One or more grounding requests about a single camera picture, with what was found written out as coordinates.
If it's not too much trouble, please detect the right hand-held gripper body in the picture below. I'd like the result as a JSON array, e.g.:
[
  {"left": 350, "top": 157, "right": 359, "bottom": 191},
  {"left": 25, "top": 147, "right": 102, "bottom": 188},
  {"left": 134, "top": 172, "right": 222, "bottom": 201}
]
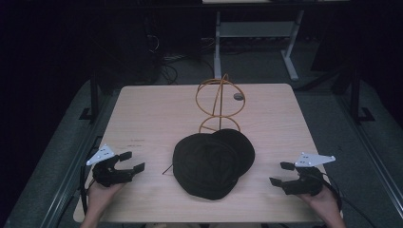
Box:
[{"left": 280, "top": 152, "right": 336, "bottom": 197}]

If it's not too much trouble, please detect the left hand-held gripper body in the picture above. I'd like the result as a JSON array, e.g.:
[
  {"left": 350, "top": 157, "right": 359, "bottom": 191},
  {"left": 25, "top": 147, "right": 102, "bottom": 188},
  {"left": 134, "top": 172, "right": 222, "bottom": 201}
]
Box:
[{"left": 86, "top": 143, "right": 135, "bottom": 188}]

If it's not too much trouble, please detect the black cap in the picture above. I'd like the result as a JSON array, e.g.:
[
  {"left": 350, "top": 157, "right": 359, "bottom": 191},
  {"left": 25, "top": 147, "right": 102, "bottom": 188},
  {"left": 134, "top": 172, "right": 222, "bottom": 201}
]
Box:
[{"left": 172, "top": 128, "right": 257, "bottom": 201}]

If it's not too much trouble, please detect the orange wire hat stand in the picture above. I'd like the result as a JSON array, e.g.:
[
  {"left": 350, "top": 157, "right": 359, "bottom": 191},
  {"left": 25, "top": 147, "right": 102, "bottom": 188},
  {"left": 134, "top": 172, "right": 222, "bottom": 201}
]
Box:
[{"left": 195, "top": 73, "right": 247, "bottom": 134}]

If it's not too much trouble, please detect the person's left hand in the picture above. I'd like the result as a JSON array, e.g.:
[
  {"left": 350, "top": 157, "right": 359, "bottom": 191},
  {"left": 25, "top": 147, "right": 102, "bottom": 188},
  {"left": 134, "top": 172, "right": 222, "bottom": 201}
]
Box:
[{"left": 86, "top": 181, "right": 125, "bottom": 219}]

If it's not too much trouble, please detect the person's right hand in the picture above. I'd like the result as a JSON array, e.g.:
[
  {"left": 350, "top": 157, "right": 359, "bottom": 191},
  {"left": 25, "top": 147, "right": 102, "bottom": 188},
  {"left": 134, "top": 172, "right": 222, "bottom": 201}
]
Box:
[{"left": 297, "top": 188, "right": 343, "bottom": 219}]

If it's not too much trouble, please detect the black metal stand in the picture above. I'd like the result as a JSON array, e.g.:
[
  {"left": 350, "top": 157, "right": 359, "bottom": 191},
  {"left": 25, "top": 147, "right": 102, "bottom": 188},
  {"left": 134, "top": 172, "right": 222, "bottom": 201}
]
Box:
[
  {"left": 349, "top": 61, "right": 376, "bottom": 124},
  {"left": 79, "top": 71, "right": 100, "bottom": 122}
]

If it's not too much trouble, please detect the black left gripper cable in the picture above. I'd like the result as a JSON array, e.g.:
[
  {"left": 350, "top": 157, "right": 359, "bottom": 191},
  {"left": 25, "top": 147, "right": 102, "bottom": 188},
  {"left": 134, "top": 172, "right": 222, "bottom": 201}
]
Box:
[{"left": 78, "top": 164, "right": 97, "bottom": 217}]

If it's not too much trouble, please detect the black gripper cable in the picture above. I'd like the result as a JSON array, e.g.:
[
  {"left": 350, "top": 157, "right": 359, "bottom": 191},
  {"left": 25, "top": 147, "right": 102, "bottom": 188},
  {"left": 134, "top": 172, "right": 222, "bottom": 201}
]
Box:
[
  {"left": 317, "top": 172, "right": 378, "bottom": 228},
  {"left": 78, "top": 164, "right": 97, "bottom": 217}
]

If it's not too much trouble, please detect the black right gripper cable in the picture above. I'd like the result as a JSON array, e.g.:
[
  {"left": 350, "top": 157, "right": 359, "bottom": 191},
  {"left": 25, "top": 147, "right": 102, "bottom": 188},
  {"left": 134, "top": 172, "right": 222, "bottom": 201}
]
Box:
[{"left": 317, "top": 172, "right": 378, "bottom": 228}]

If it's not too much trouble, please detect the metal floor rail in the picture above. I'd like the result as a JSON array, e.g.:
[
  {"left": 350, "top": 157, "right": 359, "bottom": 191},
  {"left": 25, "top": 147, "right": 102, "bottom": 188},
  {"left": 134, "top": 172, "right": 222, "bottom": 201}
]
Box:
[
  {"left": 40, "top": 94, "right": 107, "bottom": 228},
  {"left": 335, "top": 94, "right": 403, "bottom": 220}
]

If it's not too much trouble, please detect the tangle of floor cables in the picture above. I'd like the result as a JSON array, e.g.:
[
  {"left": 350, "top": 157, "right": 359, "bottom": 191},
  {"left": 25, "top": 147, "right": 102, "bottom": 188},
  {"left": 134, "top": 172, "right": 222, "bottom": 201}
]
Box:
[{"left": 145, "top": 33, "right": 217, "bottom": 86}]

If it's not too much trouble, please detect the white metal desk frame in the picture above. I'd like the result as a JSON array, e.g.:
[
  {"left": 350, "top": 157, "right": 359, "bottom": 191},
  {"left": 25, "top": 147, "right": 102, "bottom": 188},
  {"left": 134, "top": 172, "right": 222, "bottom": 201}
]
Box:
[{"left": 213, "top": 9, "right": 306, "bottom": 82}]

